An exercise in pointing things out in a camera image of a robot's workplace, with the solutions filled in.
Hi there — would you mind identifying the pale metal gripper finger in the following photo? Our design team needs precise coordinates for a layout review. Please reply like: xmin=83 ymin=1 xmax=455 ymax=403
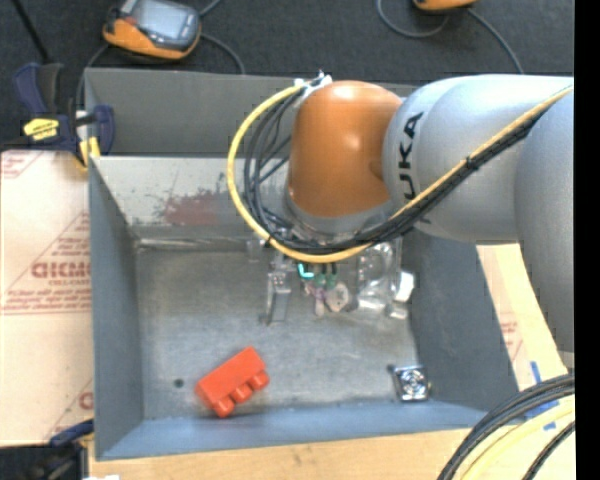
xmin=273 ymin=270 xmax=293 ymax=323
xmin=263 ymin=266 xmax=278 ymax=326

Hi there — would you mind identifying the grey metal bin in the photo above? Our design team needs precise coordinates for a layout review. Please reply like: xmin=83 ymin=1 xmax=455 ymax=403
xmin=83 ymin=67 xmax=522 ymax=462

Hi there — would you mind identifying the clear glass thing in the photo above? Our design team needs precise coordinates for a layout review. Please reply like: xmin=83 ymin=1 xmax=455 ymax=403
xmin=354 ymin=240 xmax=417 ymax=320

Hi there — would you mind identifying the red toy building block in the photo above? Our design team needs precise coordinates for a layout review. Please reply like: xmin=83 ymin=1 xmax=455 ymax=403
xmin=194 ymin=345 xmax=271 ymax=420

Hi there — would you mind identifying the small shiny square metal piece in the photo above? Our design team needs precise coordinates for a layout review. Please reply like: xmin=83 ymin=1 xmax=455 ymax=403
xmin=391 ymin=364 xmax=431 ymax=403

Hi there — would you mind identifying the brown cardboard board red print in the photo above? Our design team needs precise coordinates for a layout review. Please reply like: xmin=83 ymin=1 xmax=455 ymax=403
xmin=0 ymin=148 xmax=96 ymax=450

